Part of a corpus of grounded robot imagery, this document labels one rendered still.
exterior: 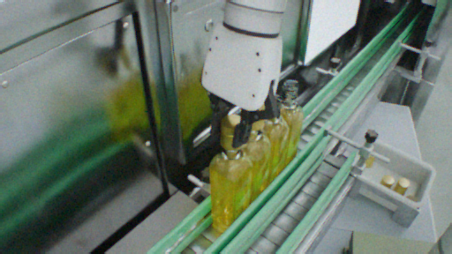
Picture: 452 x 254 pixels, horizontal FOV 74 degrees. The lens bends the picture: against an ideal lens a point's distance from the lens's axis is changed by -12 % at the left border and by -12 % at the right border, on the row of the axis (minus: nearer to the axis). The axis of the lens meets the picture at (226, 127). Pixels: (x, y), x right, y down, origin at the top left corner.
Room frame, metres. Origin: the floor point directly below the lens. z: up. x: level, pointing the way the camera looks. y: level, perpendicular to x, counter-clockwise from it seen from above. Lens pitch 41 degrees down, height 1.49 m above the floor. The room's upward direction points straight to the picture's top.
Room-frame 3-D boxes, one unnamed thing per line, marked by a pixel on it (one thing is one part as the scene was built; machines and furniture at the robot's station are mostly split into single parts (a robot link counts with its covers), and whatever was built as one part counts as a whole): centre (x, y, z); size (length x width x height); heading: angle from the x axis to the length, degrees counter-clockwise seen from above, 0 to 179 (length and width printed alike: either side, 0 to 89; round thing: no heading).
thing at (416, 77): (1.03, -0.71, 0.90); 0.17 x 0.05 x 0.22; 50
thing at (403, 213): (0.58, -0.43, 0.79); 0.27 x 0.17 x 0.08; 50
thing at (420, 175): (0.57, -0.45, 0.80); 0.22 x 0.17 x 0.09; 50
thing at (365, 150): (0.54, -0.30, 0.95); 0.17 x 0.03 x 0.12; 50
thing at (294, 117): (0.52, -0.12, 0.99); 0.06 x 0.06 x 0.21; 50
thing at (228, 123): (0.38, -0.01, 1.14); 0.04 x 0.04 x 0.04
